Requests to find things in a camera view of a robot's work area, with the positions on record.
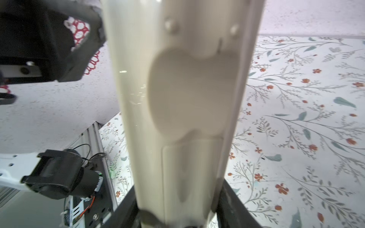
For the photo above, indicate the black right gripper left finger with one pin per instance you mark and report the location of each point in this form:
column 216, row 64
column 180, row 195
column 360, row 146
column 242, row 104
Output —
column 127, row 213

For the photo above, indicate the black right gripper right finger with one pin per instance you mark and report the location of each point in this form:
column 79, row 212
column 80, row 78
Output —
column 231, row 212

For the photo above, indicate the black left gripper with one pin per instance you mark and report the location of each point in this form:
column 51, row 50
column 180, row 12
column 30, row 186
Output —
column 44, row 41

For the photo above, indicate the white universal AC remote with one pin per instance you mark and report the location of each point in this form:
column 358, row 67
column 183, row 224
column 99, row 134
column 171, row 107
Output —
column 180, row 69

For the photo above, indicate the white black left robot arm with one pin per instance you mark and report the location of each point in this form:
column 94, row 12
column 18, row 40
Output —
column 53, row 174

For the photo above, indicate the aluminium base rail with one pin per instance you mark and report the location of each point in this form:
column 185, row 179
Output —
column 92, row 202

